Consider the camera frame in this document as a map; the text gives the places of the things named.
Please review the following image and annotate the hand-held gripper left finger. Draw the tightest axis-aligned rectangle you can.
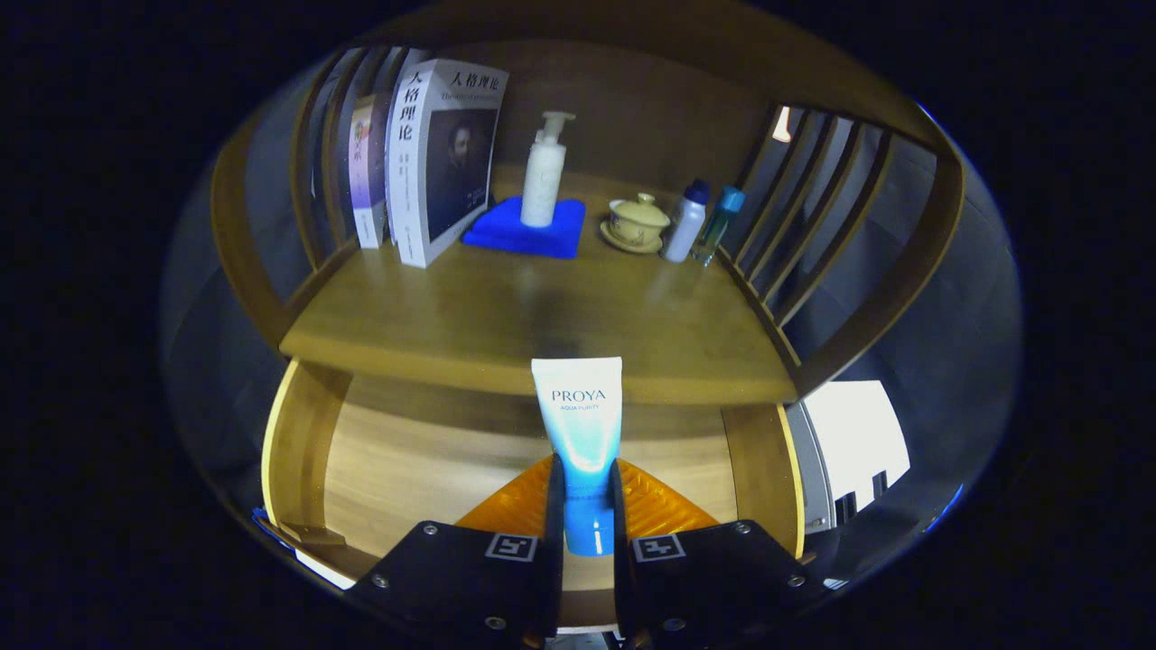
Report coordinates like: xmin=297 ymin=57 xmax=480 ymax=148
xmin=348 ymin=454 xmax=565 ymax=650

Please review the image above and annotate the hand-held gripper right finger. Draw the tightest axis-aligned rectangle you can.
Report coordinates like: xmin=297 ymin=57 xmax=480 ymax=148
xmin=611 ymin=459 xmax=827 ymax=650

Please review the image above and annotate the blue white tube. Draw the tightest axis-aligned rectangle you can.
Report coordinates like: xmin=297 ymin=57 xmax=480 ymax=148
xmin=531 ymin=357 xmax=624 ymax=558

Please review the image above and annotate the wooden drawer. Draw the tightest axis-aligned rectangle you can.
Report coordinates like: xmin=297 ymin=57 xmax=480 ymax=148
xmin=260 ymin=357 xmax=806 ymax=633

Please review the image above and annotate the wooden countertop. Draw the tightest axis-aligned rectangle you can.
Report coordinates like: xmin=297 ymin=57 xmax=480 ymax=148
xmin=280 ymin=167 xmax=800 ymax=405

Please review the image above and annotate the wooden cabinet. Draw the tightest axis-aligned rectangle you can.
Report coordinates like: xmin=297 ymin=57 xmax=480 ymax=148
xmin=210 ymin=0 xmax=965 ymax=407

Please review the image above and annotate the white box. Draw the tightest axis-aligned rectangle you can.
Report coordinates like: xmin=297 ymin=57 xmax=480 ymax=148
xmin=786 ymin=379 xmax=911 ymax=534

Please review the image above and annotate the blue folded cloth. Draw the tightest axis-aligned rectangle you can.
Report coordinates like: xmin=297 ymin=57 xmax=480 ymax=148
xmin=461 ymin=196 xmax=587 ymax=260

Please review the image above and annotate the yellow lidded teacup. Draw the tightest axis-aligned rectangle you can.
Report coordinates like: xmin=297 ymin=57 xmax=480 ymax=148
xmin=600 ymin=192 xmax=671 ymax=255

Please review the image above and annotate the white bottle blue cap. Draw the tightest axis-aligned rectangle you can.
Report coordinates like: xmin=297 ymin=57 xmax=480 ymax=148
xmin=663 ymin=179 xmax=712 ymax=264

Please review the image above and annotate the teal slim bottle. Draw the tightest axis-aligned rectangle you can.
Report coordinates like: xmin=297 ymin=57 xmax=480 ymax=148
xmin=692 ymin=186 xmax=747 ymax=267

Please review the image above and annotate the white pump bottle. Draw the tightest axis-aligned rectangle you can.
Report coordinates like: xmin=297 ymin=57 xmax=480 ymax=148
xmin=520 ymin=110 xmax=577 ymax=228

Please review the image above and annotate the thick white book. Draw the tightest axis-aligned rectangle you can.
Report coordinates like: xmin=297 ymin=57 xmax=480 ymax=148
xmin=386 ymin=59 xmax=509 ymax=269

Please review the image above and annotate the thin purple book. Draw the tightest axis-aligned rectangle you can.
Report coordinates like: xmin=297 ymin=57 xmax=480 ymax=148
xmin=349 ymin=93 xmax=391 ymax=250

